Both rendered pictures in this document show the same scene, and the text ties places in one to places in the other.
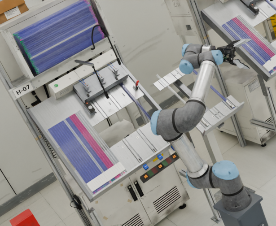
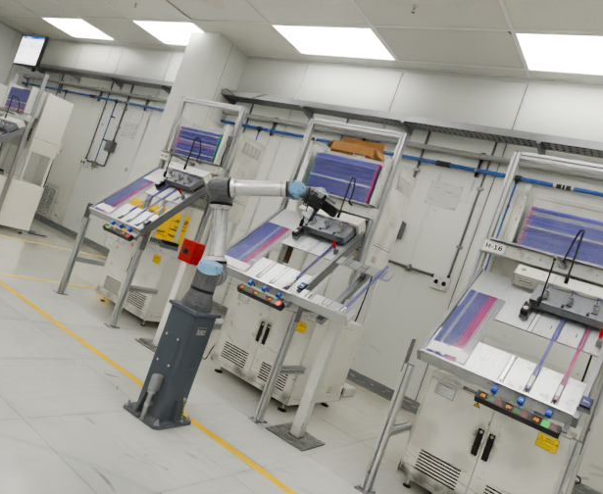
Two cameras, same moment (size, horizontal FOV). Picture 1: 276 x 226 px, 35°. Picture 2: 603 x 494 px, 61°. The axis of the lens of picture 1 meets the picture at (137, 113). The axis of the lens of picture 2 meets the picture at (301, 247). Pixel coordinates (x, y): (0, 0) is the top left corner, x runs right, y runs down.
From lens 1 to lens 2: 281 cm
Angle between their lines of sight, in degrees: 59
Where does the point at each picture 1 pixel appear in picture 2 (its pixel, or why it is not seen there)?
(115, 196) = (250, 316)
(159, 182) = not seen: hidden behind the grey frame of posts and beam
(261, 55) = (448, 335)
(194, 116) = (214, 182)
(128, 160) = (254, 271)
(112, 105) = (309, 245)
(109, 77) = (332, 228)
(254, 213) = (181, 319)
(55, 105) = (294, 219)
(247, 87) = (435, 381)
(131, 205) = (251, 340)
